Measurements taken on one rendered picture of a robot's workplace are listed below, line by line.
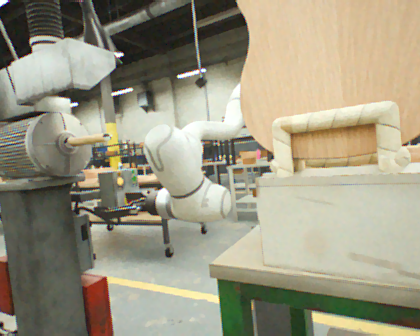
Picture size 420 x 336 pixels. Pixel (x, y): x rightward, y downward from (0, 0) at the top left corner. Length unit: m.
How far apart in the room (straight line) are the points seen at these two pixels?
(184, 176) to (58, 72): 0.53
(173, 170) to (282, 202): 0.25
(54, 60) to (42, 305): 0.93
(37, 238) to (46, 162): 0.33
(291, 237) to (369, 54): 0.33
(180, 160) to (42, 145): 0.66
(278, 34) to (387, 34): 0.18
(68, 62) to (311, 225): 0.78
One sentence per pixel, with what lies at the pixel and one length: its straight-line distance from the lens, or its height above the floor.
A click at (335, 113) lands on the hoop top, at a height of 1.20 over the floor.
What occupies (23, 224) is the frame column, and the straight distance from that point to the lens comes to 1.36.
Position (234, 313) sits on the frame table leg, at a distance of 0.67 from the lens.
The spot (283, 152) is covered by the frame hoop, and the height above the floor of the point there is 1.15.
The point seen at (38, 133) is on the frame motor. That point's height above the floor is 1.29.
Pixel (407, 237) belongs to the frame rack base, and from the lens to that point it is 0.54.
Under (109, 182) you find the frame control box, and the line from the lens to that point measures 1.37.
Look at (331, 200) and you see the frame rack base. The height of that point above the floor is 1.06.
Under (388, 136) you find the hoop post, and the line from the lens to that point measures 0.52.
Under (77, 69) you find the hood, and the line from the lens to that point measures 0.97.
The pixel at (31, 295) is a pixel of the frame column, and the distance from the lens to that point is 1.45.
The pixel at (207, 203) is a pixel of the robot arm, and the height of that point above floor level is 1.03.
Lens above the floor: 1.16
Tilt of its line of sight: 3 degrees down
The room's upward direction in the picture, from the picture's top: 6 degrees counter-clockwise
